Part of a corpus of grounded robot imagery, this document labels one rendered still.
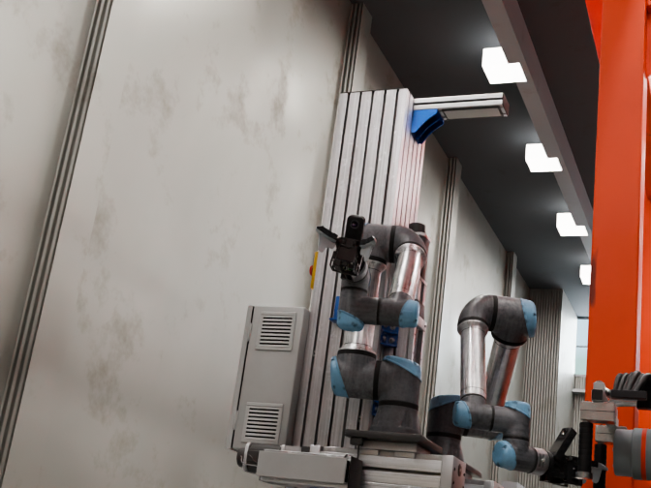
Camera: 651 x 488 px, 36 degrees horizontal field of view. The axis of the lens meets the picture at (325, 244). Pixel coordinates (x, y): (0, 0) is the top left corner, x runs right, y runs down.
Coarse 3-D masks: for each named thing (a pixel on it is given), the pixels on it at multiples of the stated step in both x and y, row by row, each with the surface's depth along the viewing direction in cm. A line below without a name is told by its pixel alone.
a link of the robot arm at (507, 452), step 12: (504, 444) 277; (516, 444) 278; (528, 444) 280; (492, 456) 281; (504, 456) 276; (516, 456) 276; (528, 456) 278; (504, 468) 278; (516, 468) 278; (528, 468) 278
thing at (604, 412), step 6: (582, 402) 264; (588, 402) 263; (594, 402) 263; (600, 402) 262; (606, 402) 262; (582, 408) 263; (588, 408) 263; (594, 408) 262; (600, 408) 262; (606, 408) 261; (612, 408) 261; (582, 414) 263; (588, 414) 262; (594, 414) 262; (600, 414) 261; (606, 414) 260; (612, 414) 260; (582, 420) 264; (588, 420) 263; (594, 420) 262; (600, 420) 261; (606, 420) 260; (612, 420) 260
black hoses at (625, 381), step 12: (636, 372) 264; (624, 384) 261; (636, 384) 260; (648, 384) 266; (612, 396) 259; (624, 396) 258; (636, 396) 257; (648, 396) 267; (636, 408) 269; (648, 408) 267
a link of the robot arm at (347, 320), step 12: (348, 288) 268; (360, 288) 268; (348, 300) 267; (360, 300) 267; (372, 300) 267; (348, 312) 266; (360, 312) 266; (372, 312) 265; (348, 324) 265; (360, 324) 266; (372, 324) 269
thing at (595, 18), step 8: (592, 0) 511; (600, 0) 511; (592, 8) 518; (600, 8) 517; (592, 16) 525; (600, 16) 525; (592, 24) 532; (600, 24) 531; (600, 32) 538; (600, 40) 546; (600, 48) 554
